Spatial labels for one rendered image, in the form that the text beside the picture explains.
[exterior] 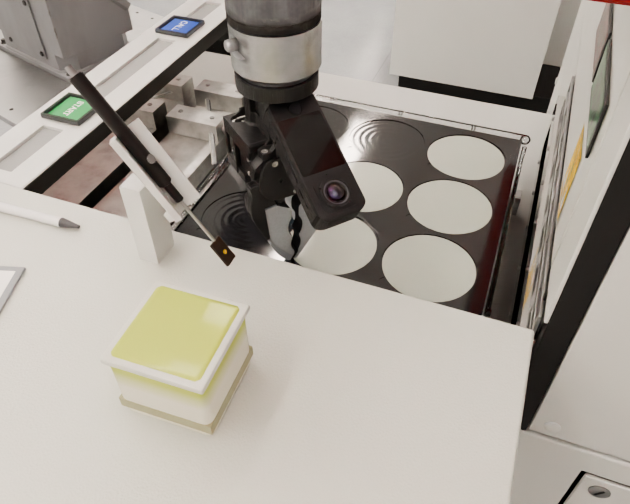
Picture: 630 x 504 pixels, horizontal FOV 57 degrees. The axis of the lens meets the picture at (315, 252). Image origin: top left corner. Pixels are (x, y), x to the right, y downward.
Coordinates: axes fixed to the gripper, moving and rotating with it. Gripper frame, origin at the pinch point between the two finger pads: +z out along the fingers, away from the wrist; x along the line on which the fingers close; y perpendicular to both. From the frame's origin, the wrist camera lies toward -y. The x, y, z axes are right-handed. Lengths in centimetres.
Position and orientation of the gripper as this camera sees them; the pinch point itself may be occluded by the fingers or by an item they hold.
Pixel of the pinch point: (294, 253)
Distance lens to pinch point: 61.9
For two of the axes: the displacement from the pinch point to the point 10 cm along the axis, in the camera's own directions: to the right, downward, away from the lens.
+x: -8.7, 3.4, -3.5
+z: 0.0, 7.1, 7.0
